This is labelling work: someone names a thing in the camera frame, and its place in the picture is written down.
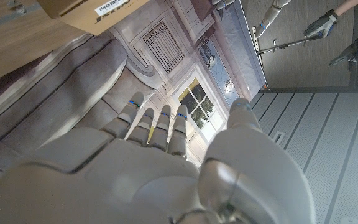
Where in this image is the person's gloved hand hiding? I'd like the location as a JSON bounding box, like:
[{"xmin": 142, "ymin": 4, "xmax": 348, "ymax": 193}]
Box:
[
  {"xmin": 303, "ymin": 9, "xmax": 339, "ymax": 39},
  {"xmin": 328, "ymin": 37, "xmax": 358, "ymax": 67}
]

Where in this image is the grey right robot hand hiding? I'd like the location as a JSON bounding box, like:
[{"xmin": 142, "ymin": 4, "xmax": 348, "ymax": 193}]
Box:
[{"xmin": 0, "ymin": 91, "xmax": 316, "ymax": 224}]

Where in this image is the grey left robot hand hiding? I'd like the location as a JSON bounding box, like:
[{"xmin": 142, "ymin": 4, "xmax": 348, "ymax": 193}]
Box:
[{"xmin": 211, "ymin": 0, "xmax": 291, "ymax": 38}]

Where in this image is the person's bare forearm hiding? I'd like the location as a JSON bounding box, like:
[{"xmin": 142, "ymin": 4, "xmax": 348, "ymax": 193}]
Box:
[{"xmin": 333, "ymin": 0, "xmax": 358, "ymax": 17}]

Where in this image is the brown cardboard box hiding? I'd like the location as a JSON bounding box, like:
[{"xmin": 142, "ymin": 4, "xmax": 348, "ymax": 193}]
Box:
[{"xmin": 35, "ymin": 0, "xmax": 150, "ymax": 35}]

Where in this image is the metal stand rod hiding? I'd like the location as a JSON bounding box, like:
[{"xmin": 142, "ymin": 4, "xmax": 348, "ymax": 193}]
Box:
[{"xmin": 257, "ymin": 33, "xmax": 323, "ymax": 56}]

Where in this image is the printed living room backdrop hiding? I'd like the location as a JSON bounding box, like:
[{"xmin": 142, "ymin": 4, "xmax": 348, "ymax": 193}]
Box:
[{"xmin": 0, "ymin": 0, "xmax": 269, "ymax": 200}]

